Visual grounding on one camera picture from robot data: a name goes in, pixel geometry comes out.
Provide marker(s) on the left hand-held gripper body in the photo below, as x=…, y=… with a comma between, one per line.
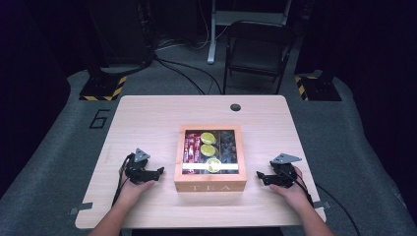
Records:
x=137, y=172

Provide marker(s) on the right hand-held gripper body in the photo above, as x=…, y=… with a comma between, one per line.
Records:
x=284, y=173

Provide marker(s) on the glass-paned wooden box lid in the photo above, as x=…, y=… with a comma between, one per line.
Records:
x=178, y=154

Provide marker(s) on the wooden tea box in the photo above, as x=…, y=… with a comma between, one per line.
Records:
x=209, y=187

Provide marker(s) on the person's left hand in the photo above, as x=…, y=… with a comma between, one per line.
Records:
x=131, y=193

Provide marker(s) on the person's right hand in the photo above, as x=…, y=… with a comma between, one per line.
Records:
x=296, y=195

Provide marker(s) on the red stick packet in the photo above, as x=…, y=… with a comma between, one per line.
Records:
x=197, y=150
x=192, y=150
x=186, y=150

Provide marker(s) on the pile of dark tea bags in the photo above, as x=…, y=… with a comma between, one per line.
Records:
x=228, y=147

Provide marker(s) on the grey tape strip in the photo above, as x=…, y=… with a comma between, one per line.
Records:
x=323, y=205
x=82, y=207

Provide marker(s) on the green-lidded capsule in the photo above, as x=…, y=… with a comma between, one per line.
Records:
x=208, y=138
x=208, y=150
x=213, y=165

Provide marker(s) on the black table grommet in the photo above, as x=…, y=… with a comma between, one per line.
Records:
x=235, y=107

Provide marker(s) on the black stand with striped base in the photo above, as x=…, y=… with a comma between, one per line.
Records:
x=319, y=88
x=101, y=88

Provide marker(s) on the black folding chair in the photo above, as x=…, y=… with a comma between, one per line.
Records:
x=259, y=49

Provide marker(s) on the dark curtain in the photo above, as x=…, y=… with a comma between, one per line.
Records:
x=29, y=82
x=380, y=82

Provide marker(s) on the dark cabinet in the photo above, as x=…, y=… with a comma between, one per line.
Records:
x=124, y=32

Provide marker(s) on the white metal stand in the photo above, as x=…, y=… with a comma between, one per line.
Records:
x=212, y=39

